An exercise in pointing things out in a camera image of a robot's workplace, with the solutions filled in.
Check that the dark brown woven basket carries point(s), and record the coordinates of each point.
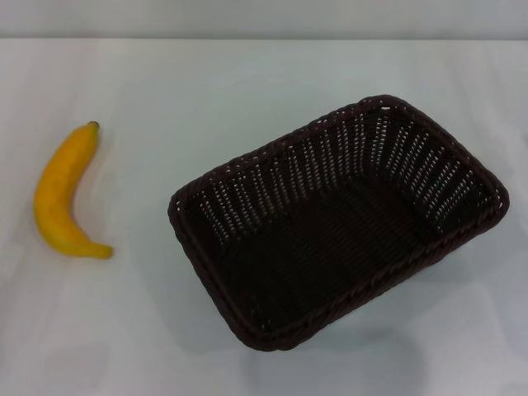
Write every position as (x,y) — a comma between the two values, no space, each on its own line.
(309,268)

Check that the yellow banana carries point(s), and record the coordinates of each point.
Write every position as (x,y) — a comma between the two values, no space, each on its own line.
(53,206)

